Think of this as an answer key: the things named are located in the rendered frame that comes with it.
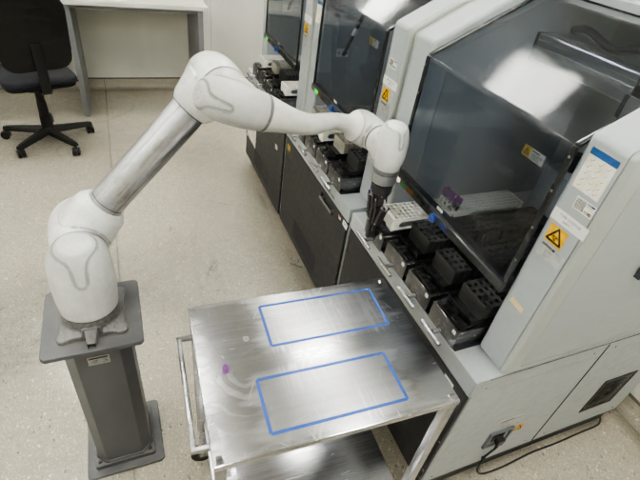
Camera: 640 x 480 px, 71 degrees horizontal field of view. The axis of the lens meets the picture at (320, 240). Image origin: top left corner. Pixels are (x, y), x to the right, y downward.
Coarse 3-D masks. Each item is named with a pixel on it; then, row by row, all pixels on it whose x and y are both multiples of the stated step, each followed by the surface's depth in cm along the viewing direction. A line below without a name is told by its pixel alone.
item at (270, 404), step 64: (192, 320) 120; (256, 320) 123; (320, 320) 126; (384, 320) 129; (256, 384) 107; (320, 384) 110; (384, 384) 112; (448, 384) 114; (192, 448) 97; (256, 448) 95; (320, 448) 153
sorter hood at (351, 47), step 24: (336, 0) 190; (360, 0) 180; (384, 0) 173; (408, 0) 166; (432, 0) 160; (336, 24) 193; (360, 24) 174; (384, 24) 161; (336, 48) 196; (360, 48) 176; (384, 48) 160; (336, 72) 199; (360, 72) 179; (336, 96) 202; (360, 96) 182
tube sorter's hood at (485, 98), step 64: (576, 0) 137; (448, 64) 132; (512, 64) 122; (576, 64) 113; (448, 128) 134; (512, 128) 112; (576, 128) 100; (448, 192) 138; (512, 192) 115; (512, 256) 117
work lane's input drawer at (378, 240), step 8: (368, 216) 171; (384, 224) 166; (360, 232) 172; (376, 232) 167; (384, 232) 163; (392, 232) 164; (400, 232) 165; (408, 232) 167; (368, 240) 169; (376, 240) 167; (384, 240) 163; (368, 248) 165
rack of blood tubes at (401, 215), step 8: (392, 208) 168; (400, 208) 168; (408, 208) 170; (416, 208) 170; (392, 216) 163; (400, 216) 164; (408, 216) 164; (416, 216) 165; (424, 216) 166; (392, 224) 162; (400, 224) 170; (408, 224) 170
